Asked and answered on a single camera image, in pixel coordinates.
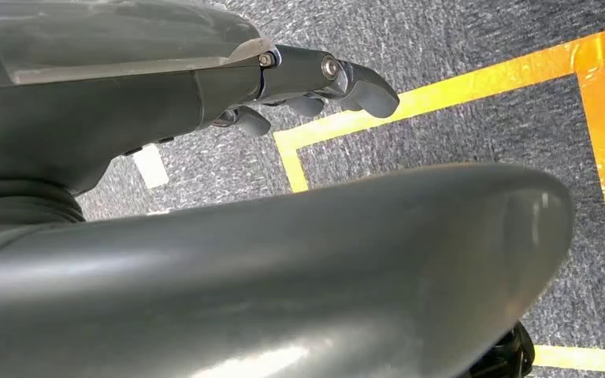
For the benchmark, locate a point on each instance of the yellow floor tape outline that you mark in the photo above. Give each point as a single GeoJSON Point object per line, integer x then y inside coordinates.
{"type": "Point", "coordinates": [602, 130]}

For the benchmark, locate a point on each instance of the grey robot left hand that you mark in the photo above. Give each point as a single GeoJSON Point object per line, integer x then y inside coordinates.
{"type": "Point", "coordinates": [99, 104]}

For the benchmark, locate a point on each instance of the white floor label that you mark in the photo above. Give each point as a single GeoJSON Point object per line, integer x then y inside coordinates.
{"type": "Point", "coordinates": [151, 167]}

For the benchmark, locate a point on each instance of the black robot joint part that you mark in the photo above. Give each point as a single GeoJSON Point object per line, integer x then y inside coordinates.
{"type": "Point", "coordinates": [511, 355]}

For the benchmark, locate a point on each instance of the grey robot body shell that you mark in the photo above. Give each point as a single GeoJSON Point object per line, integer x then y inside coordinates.
{"type": "Point", "coordinates": [281, 282]}

